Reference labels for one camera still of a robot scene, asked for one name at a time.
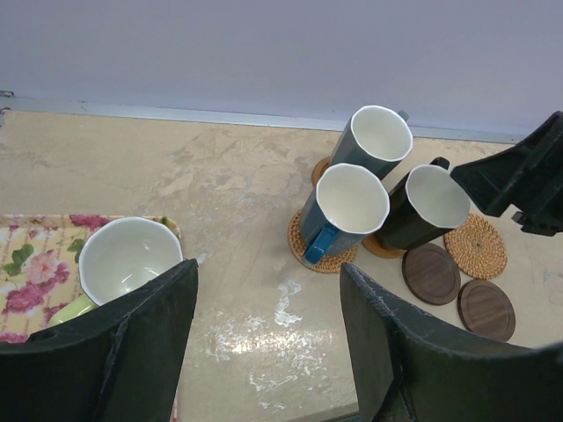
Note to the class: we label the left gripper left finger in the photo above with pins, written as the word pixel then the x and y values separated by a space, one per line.
pixel 118 362

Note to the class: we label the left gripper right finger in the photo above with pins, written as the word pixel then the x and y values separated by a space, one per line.
pixel 409 365

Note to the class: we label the dark blue mug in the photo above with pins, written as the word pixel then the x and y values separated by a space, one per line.
pixel 347 204

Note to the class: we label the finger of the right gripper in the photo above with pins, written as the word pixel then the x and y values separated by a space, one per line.
pixel 489 180

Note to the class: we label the green mug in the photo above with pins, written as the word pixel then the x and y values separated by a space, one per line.
pixel 119 258

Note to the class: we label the woven rattan coaster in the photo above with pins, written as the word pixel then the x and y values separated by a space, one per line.
pixel 311 259
pixel 477 248

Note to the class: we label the dark walnut coaster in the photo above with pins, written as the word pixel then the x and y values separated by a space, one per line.
pixel 431 274
pixel 486 310

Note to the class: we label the black mug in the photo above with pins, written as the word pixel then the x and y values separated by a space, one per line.
pixel 425 204

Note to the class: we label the light wooden coaster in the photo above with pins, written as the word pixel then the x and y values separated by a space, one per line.
pixel 371 244
pixel 319 170

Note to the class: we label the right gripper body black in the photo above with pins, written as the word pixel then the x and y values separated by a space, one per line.
pixel 538 195

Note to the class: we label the teal grey mug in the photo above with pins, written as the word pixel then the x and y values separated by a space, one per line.
pixel 375 138

